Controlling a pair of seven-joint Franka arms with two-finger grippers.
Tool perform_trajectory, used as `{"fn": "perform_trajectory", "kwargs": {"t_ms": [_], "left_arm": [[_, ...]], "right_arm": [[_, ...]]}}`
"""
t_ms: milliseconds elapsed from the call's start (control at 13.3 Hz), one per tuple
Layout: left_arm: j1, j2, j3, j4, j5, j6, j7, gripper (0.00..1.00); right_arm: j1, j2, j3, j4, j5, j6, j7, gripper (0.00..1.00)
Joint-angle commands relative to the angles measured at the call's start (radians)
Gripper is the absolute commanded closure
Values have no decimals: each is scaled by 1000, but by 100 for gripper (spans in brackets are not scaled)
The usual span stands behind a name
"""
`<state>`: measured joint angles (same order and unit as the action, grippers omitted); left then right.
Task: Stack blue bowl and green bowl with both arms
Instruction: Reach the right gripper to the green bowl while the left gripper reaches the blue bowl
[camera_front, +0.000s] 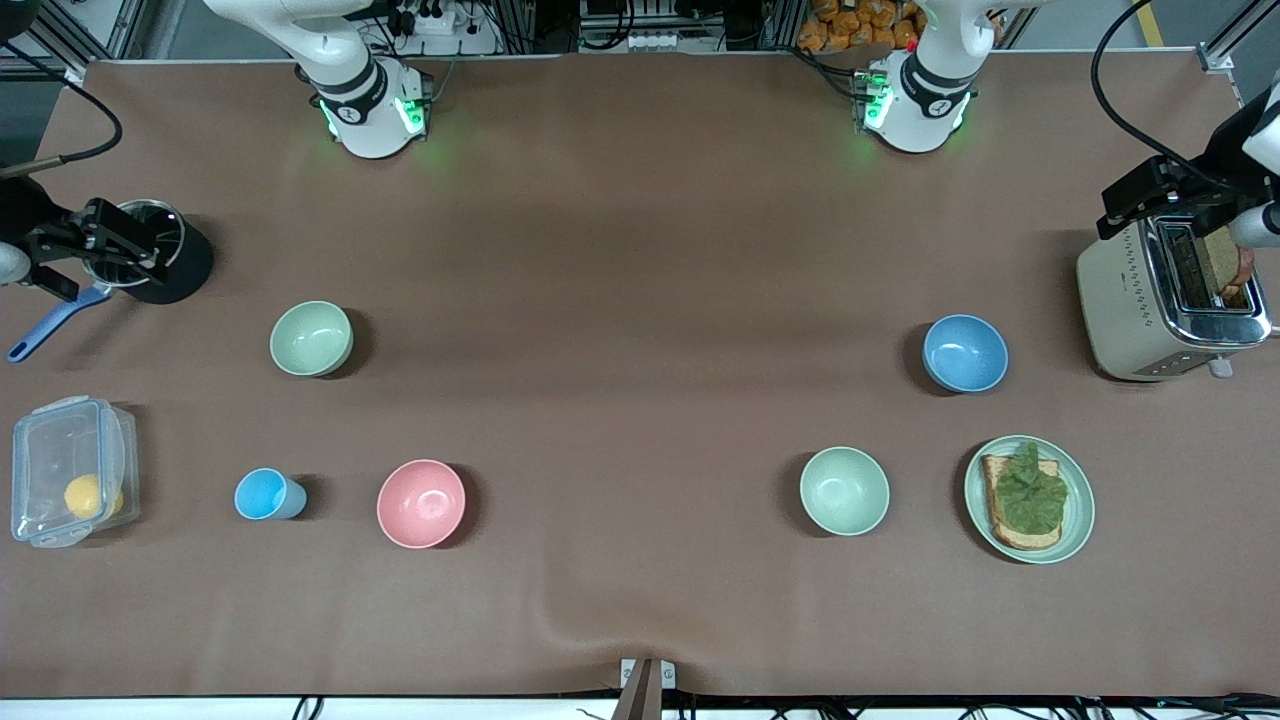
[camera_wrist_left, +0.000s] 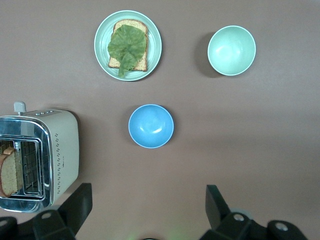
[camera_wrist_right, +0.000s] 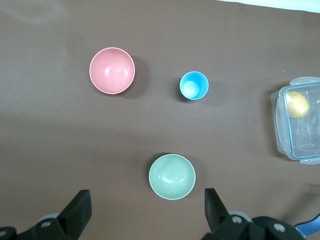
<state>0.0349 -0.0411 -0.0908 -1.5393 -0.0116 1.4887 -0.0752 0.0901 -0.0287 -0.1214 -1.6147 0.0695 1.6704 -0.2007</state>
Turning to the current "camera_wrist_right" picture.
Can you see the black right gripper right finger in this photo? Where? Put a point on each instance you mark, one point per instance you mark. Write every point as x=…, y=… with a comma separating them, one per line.
x=217, y=215

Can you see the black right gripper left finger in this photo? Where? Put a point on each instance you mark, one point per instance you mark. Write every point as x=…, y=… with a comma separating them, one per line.
x=77, y=212

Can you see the sage green bowl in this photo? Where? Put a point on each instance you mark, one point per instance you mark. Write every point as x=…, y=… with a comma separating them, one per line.
x=172, y=177

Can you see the pink bowl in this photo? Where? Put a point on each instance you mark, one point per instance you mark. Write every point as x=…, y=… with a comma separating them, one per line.
x=112, y=71

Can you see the clear plastic lidded container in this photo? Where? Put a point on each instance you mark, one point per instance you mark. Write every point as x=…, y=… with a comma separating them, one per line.
x=300, y=135

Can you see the blue cup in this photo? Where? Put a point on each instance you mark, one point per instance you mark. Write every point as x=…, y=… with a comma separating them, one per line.
x=194, y=85

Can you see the yellow lemon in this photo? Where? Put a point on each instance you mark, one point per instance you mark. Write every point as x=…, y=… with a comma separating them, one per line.
x=297, y=104

